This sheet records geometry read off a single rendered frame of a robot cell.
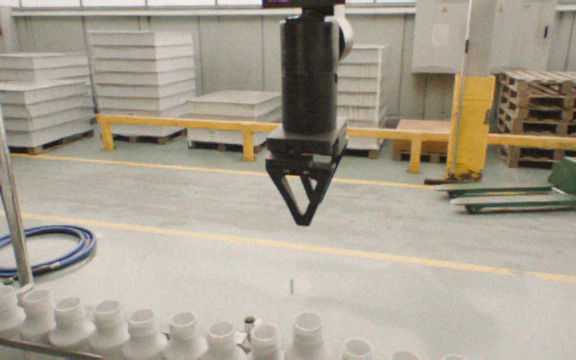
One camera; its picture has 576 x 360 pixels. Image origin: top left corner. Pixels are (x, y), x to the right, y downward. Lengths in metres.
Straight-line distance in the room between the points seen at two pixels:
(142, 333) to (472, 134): 4.58
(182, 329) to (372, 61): 5.31
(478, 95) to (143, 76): 4.27
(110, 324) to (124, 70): 6.34
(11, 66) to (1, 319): 7.40
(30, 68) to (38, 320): 7.19
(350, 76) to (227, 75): 2.88
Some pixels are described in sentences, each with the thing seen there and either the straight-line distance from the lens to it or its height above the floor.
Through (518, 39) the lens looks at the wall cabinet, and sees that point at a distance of 7.27.
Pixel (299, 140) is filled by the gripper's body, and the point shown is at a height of 1.43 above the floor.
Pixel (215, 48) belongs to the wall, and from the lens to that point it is 8.19.
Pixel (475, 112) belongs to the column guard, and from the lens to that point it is 5.01.
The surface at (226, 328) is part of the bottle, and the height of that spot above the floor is 1.15.
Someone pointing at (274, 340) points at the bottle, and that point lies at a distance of 0.63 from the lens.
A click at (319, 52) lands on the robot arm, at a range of 0.45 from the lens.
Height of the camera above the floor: 1.53
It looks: 18 degrees down
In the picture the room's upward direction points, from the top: straight up
